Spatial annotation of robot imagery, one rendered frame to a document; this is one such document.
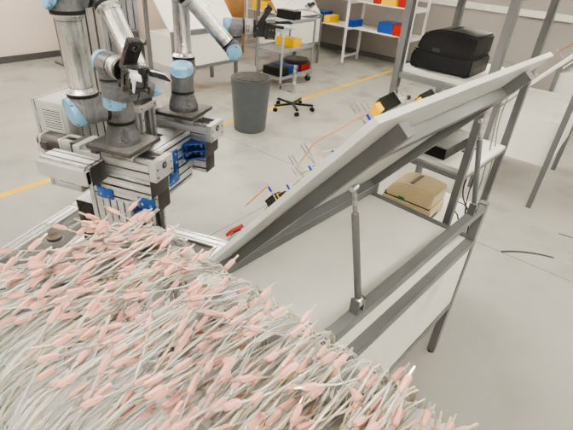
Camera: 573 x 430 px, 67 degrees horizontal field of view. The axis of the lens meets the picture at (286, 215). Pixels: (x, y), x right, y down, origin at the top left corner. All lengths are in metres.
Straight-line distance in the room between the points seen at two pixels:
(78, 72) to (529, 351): 2.74
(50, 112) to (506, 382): 2.72
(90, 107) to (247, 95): 3.29
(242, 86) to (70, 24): 3.35
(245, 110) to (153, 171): 3.25
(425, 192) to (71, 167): 1.75
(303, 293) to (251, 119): 3.63
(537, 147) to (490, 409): 2.55
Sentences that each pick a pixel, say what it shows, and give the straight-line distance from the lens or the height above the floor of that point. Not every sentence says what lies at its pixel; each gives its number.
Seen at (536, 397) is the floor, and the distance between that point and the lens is 2.80.
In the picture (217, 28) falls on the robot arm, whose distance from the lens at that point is 2.27.
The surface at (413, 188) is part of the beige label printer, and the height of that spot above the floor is 0.84.
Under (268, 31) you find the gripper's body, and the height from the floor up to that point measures 1.54.
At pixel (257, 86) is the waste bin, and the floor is 0.57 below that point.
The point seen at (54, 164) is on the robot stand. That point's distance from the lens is 2.11.
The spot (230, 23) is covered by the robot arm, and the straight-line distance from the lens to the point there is 2.39.
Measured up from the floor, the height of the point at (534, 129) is 0.70.
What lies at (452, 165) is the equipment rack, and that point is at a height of 1.06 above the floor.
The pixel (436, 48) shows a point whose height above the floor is 1.57.
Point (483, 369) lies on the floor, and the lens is 2.78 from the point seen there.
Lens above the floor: 1.94
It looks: 32 degrees down
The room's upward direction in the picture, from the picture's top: 4 degrees clockwise
